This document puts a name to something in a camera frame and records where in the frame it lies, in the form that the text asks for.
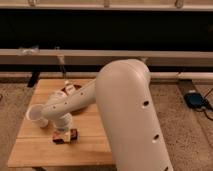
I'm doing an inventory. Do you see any red-brown bowl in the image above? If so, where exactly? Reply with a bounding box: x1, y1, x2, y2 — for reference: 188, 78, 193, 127
62, 84, 81, 95

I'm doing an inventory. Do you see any wooden table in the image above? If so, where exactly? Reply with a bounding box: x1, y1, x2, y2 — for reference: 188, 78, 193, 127
7, 78, 116, 168

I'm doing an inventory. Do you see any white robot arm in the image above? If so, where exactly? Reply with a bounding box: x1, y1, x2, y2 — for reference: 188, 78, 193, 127
42, 59, 174, 171

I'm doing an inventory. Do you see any blue device on floor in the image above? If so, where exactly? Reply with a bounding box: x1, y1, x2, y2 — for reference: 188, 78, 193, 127
184, 92, 207, 109

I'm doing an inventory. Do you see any white sponge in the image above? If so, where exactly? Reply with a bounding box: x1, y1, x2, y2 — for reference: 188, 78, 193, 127
65, 80, 75, 95

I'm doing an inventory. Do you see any translucent plastic cup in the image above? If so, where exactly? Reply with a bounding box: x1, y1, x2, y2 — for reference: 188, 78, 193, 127
25, 104, 49, 128

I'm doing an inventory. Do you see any black cable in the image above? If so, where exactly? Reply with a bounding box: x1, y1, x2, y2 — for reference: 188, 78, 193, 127
194, 87, 213, 122

